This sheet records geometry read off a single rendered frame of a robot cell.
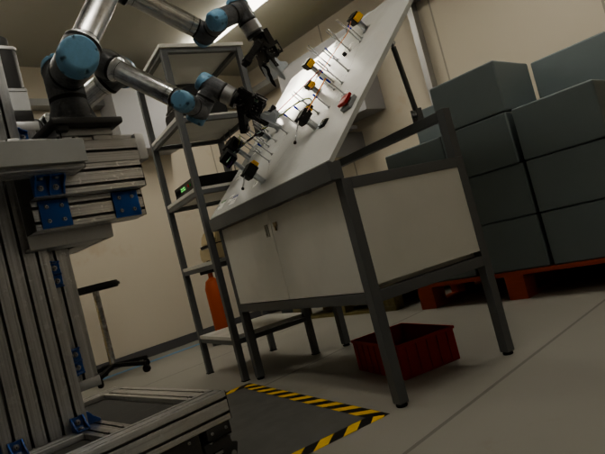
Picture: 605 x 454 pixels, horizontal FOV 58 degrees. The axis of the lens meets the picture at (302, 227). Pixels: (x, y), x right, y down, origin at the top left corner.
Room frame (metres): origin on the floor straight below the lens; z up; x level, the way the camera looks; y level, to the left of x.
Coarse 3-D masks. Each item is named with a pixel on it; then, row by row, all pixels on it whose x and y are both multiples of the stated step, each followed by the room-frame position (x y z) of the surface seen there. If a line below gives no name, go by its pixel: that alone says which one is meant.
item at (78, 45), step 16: (96, 0) 1.66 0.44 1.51; (112, 0) 1.70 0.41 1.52; (80, 16) 1.65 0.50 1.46; (96, 16) 1.65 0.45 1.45; (80, 32) 1.60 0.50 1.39; (96, 32) 1.65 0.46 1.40; (64, 48) 1.56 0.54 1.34; (80, 48) 1.58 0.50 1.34; (96, 48) 1.61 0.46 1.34; (64, 64) 1.56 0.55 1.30; (80, 64) 1.58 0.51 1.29; (96, 64) 1.61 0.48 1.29; (64, 80) 1.63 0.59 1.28; (80, 80) 1.63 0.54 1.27
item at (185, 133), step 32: (160, 64) 3.09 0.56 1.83; (192, 64) 3.22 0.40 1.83; (224, 64) 3.28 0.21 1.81; (192, 128) 3.15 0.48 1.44; (224, 128) 3.35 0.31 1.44; (160, 160) 3.37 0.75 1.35; (192, 160) 2.89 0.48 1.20; (192, 192) 2.93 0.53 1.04; (224, 192) 3.23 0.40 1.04; (192, 288) 3.37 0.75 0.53; (224, 288) 2.89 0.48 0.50; (256, 320) 3.41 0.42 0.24; (288, 320) 3.09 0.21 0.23; (320, 352) 3.12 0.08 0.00
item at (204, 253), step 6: (204, 234) 3.12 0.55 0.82; (216, 234) 2.99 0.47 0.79; (204, 240) 3.10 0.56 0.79; (216, 240) 2.98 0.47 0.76; (204, 246) 3.07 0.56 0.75; (216, 246) 2.97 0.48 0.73; (204, 252) 3.07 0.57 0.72; (222, 252) 2.99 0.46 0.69; (204, 258) 3.08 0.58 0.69; (210, 258) 3.02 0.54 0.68
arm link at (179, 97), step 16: (112, 64) 1.96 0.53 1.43; (128, 64) 1.98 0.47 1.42; (112, 80) 2.01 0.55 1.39; (128, 80) 1.96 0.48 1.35; (144, 80) 1.95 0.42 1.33; (160, 80) 1.95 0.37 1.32; (160, 96) 1.94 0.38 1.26; (176, 96) 1.90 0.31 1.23; (192, 96) 1.93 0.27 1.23; (192, 112) 1.96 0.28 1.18
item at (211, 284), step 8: (200, 272) 4.57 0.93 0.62; (208, 272) 4.56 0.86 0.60; (208, 280) 4.56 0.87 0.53; (208, 288) 4.54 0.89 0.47; (216, 288) 4.54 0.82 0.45; (208, 296) 4.55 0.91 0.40; (216, 296) 4.53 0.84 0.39; (216, 304) 4.53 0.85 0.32; (216, 312) 4.53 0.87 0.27; (216, 320) 4.54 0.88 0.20; (224, 320) 4.54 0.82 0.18; (216, 328) 4.55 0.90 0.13; (216, 344) 4.51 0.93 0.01
